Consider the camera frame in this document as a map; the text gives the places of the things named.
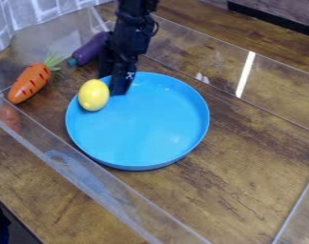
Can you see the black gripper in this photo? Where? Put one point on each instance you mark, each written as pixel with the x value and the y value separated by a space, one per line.
pixel 128 41

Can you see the purple toy eggplant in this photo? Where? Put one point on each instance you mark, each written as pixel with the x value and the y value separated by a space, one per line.
pixel 88 51

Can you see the blue round tray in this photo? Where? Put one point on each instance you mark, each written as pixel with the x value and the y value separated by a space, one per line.
pixel 147 128

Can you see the yellow toy lemon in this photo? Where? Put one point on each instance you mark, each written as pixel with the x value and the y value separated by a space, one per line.
pixel 92 95

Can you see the orange toy carrot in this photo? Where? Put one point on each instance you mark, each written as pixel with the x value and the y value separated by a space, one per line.
pixel 34 78

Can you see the white checkered curtain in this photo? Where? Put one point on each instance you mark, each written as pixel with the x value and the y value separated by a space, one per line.
pixel 23 13

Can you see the clear acrylic enclosure wall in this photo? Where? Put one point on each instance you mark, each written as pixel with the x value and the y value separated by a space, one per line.
pixel 238 191

